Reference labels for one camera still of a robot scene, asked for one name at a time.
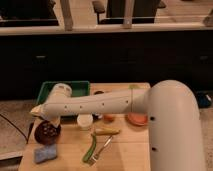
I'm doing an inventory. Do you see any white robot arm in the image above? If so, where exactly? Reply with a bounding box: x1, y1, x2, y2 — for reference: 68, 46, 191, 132
31, 80, 206, 171

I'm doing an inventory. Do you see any dark purple bowl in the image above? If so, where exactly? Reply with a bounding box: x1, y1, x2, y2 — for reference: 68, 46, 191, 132
34, 121, 61, 145

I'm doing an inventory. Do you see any dark round object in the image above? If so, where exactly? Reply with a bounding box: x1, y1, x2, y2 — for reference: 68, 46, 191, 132
94, 91, 104, 95

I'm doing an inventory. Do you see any green plastic tray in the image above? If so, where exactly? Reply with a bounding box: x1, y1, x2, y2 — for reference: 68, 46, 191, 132
36, 81, 90, 105

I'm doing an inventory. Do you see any small orange fruit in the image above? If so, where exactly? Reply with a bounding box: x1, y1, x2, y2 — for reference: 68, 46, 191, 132
103, 114, 115, 122

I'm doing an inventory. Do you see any white plastic cup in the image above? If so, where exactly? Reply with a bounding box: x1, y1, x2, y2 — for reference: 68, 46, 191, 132
77, 115, 93, 130

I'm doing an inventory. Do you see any orange plate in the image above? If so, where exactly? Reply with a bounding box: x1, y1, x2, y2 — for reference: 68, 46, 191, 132
126, 113, 148, 126

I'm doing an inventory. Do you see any silver fork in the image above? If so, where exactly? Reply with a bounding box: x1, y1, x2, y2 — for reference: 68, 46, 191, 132
89, 136, 113, 166

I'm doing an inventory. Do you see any dark cabinet with counter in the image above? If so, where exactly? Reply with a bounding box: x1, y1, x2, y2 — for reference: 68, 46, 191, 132
0, 27, 213, 99

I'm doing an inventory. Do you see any green pea pod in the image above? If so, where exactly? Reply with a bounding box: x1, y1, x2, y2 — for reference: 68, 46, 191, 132
82, 134, 97, 163

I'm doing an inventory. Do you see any black office chair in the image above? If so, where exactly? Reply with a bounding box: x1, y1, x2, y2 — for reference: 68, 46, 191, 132
92, 0, 166, 25

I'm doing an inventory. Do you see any blue sponge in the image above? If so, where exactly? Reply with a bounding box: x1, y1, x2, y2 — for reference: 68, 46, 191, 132
34, 144, 57, 164

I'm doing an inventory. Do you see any blue object on floor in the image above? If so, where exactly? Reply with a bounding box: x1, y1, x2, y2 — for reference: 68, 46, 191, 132
196, 92, 212, 108

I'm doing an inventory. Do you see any black cable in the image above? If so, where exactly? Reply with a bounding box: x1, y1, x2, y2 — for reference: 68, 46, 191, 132
0, 113, 35, 145

